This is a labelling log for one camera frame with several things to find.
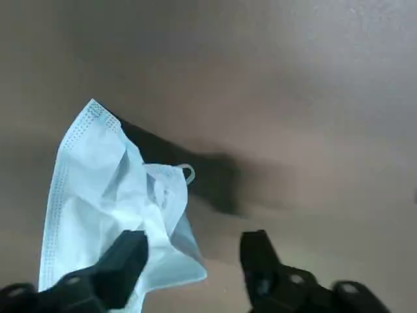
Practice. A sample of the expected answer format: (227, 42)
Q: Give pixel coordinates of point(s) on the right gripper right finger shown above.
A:
(270, 280)

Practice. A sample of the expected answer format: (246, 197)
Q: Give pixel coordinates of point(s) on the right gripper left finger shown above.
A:
(110, 280)

